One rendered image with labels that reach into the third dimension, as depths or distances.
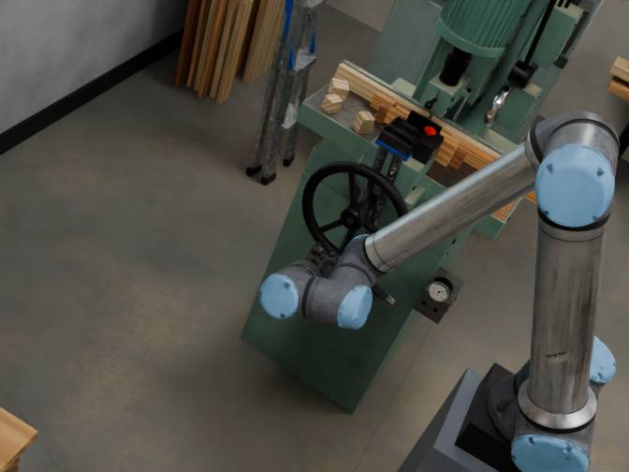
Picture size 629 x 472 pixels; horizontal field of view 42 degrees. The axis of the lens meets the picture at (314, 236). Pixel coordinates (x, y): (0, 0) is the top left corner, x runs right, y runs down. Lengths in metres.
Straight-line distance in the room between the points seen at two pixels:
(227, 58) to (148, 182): 0.72
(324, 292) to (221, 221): 1.47
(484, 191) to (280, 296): 0.46
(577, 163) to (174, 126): 2.39
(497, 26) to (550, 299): 0.76
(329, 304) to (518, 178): 0.45
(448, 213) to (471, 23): 0.56
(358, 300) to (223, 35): 2.11
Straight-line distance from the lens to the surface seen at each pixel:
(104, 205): 3.04
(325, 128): 2.15
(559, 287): 1.46
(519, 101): 2.27
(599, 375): 1.83
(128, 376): 2.54
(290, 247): 2.38
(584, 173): 1.32
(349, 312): 1.64
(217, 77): 3.67
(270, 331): 2.62
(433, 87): 2.11
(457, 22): 2.00
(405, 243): 1.67
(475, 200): 1.57
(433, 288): 2.15
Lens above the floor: 2.01
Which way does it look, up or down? 39 degrees down
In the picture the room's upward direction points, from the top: 23 degrees clockwise
